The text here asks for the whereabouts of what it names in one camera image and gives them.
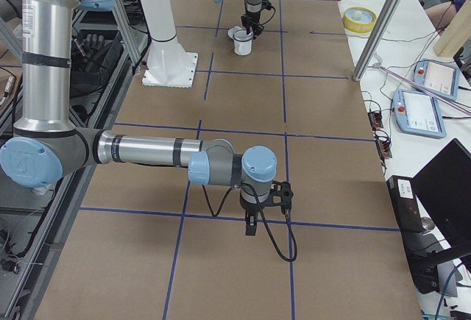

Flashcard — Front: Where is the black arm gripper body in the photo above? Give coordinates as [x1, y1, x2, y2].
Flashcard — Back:
[241, 198, 260, 224]

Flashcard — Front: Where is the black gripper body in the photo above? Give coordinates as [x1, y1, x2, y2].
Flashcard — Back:
[241, 13, 263, 32]

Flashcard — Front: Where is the white enamel mug blue rim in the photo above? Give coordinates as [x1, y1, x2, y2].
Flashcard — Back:
[233, 40, 252, 56]

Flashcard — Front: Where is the yellow tape roll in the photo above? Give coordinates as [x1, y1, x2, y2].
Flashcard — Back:
[342, 7, 378, 34]

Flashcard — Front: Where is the near orange black connector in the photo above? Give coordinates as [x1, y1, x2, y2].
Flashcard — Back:
[375, 140, 392, 160]

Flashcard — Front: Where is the orange black connector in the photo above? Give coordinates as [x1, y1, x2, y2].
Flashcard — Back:
[375, 140, 392, 160]
[367, 111, 383, 130]

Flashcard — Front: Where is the far orange black connector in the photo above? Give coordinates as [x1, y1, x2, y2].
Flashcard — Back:
[367, 111, 383, 130]

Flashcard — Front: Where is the black desktop computer box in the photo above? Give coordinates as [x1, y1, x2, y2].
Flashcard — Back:
[387, 175, 458, 297]

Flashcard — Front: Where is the near blue teach pendant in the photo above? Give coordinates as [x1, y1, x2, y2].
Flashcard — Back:
[392, 89, 447, 138]

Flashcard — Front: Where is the blue teach pendant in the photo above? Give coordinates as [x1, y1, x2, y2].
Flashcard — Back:
[413, 59, 459, 101]
[392, 89, 447, 138]

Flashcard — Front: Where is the person in black shirt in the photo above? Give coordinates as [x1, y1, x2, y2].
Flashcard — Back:
[425, 0, 466, 33]

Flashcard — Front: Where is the far blue teach pendant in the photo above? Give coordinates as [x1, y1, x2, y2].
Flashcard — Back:
[413, 59, 459, 101]

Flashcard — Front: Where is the black monitor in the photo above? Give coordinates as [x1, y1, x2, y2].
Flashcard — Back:
[411, 138, 470, 269]

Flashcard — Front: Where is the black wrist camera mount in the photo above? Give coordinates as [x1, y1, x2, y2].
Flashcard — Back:
[261, 0, 275, 11]
[264, 181, 294, 217]

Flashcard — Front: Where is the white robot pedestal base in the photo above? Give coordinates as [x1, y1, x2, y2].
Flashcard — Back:
[141, 0, 198, 88]

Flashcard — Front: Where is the aluminium frame rack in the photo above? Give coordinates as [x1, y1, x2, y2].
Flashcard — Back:
[1, 0, 147, 319]

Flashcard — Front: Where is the aluminium frame post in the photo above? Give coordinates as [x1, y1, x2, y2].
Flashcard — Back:
[353, 0, 401, 82]

